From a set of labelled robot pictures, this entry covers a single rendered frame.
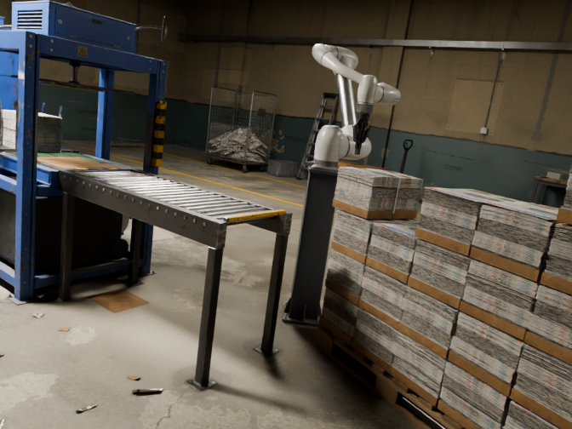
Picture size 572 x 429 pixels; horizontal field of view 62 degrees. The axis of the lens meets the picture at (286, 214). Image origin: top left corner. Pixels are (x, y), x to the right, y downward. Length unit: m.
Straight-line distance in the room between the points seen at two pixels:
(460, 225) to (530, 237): 0.30
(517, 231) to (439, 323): 0.54
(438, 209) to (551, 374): 0.76
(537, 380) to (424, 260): 0.65
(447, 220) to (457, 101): 7.23
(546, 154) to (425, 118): 2.17
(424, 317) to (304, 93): 8.89
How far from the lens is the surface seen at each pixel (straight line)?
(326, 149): 2.93
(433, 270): 2.21
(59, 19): 3.26
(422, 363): 2.32
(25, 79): 3.04
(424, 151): 9.42
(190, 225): 2.24
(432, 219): 2.19
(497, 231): 2.01
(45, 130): 3.92
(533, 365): 2.01
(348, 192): 2.58
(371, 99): 2.80
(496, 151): 9.06
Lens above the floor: 1.30
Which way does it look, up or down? 12 degrees down
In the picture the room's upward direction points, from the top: 8 degrees clockwise
